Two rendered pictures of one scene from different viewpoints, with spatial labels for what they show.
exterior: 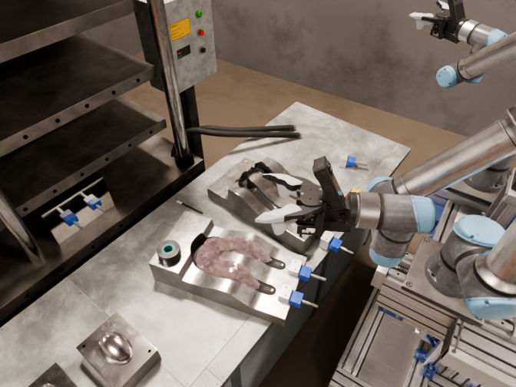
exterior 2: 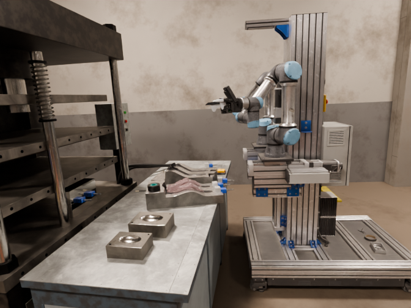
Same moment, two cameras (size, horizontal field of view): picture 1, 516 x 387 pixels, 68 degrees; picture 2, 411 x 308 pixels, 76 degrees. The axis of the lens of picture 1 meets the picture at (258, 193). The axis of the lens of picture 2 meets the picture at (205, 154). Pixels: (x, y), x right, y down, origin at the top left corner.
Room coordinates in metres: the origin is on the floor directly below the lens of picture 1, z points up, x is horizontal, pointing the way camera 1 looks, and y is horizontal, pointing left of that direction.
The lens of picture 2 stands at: (-0.82, 0.77, 1.48)
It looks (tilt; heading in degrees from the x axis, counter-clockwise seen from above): 12 degrees down; 332
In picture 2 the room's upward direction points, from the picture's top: 3 degrees counter-clockwise
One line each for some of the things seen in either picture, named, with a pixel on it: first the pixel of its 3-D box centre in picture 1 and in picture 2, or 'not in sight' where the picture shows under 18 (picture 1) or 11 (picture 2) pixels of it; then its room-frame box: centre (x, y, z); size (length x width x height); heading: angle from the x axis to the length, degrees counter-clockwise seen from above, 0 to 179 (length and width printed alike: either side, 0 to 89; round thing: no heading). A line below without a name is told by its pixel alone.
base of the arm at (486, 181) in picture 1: (487, 168); (264, 138); (1.03, -0.84, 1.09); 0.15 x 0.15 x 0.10
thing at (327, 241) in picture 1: (337, 246); (225, 180); (0.88, -0.31, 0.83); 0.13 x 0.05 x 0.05; 56
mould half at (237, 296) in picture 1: (230, 264); (184, 191); (0.78, 0.10, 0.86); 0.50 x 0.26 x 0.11; 69
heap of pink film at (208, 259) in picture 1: (231, 256); (184, 184); (0.78, 0.09, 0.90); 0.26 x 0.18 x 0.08; 69
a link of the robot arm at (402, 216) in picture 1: (402, 214); (253, 103); (0.51, -0.30, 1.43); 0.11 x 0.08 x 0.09; 84
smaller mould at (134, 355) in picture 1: (119, 353); (151, 223); (0.46, 0.43, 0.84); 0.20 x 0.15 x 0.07; 52
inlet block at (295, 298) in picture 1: (299, 299); (224, 190); (0.63, -0.14, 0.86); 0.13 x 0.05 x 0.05; 69
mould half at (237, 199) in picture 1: (271, 195); (185, 174); (1.11, -0.06, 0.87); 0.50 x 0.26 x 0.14; 52
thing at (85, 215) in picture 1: (47, 183); (51, 196); (1.18, 0.91, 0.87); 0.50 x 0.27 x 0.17; 52
